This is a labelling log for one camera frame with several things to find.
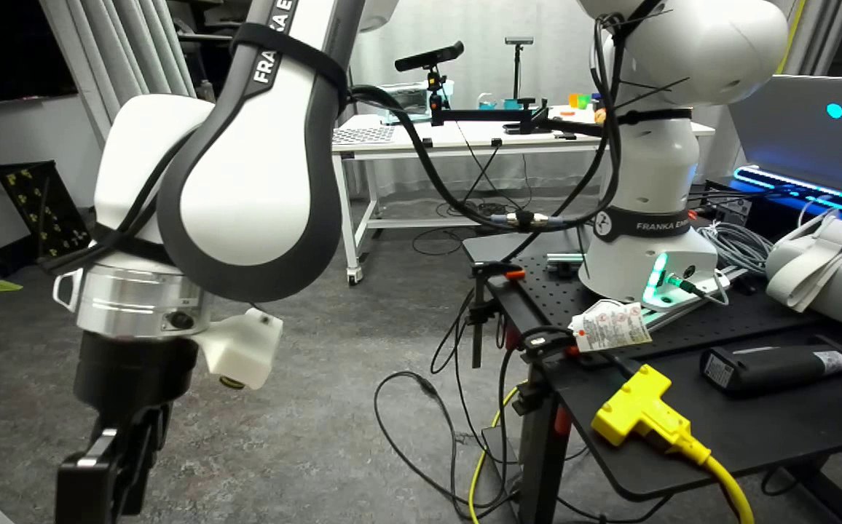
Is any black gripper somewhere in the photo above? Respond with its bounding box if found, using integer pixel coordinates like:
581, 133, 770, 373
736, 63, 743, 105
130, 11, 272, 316
57, 331, 198, 524

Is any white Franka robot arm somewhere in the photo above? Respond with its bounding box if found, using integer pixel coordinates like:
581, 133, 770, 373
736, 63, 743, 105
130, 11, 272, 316
54, 0, 788, 524

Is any open laptop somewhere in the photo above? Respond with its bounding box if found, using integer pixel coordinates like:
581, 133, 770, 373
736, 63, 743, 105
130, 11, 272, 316
733, 75, 842, 211

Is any black yellow calibration board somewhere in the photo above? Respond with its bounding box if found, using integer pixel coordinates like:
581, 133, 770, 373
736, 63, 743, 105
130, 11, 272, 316
0, 159, 92, 264

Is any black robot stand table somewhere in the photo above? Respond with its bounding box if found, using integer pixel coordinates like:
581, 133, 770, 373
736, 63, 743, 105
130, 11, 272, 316
460, 227, 842, 524

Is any teal white box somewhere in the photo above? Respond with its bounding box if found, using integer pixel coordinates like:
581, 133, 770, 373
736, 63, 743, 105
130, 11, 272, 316
389, 83, 433, 123

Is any white folding table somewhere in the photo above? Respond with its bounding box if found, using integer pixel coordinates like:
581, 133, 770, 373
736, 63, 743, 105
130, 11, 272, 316
333, 112, 718, 297

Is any crumpled white label packet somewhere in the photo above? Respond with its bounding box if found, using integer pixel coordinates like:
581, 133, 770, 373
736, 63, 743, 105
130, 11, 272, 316
568, 299, 654, 351

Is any yellow power plug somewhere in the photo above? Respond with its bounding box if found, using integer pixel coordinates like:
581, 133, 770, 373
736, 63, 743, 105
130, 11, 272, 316
591, 364, 759, 524

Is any black barcode scanner device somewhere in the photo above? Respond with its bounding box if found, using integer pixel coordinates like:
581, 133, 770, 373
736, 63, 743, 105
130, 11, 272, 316
699, 338, 842, 399

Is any white VR headset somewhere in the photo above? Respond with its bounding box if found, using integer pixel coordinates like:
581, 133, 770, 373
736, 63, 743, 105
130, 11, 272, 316
766, 211, 842, 322

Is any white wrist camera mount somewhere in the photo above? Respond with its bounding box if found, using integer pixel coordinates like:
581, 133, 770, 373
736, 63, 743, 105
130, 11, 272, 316
195, 309, 284, 389

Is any black stereo camera bar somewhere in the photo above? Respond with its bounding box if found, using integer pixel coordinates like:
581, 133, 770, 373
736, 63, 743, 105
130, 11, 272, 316
393, 40, 465, 73

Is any black camera clamp arm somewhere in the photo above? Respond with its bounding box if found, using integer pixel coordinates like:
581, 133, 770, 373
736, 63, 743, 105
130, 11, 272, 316
422, 63, 603, 137

